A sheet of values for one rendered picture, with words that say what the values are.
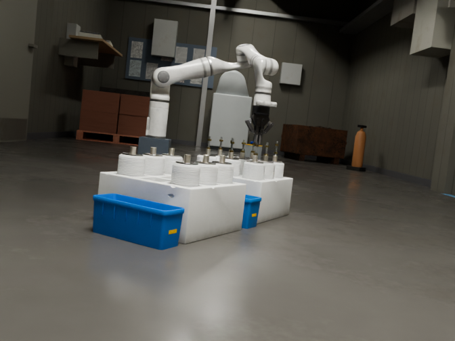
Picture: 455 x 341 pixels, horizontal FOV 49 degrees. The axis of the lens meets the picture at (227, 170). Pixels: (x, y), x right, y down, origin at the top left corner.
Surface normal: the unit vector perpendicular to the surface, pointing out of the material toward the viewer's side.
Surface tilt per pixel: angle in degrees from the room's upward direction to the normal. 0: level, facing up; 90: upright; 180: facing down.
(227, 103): 90
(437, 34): 90
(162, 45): 90
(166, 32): 90
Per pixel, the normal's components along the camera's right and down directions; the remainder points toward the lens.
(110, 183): -0.49, 0.02
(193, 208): 0.87, 0.14
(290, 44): 0.04, 0.08
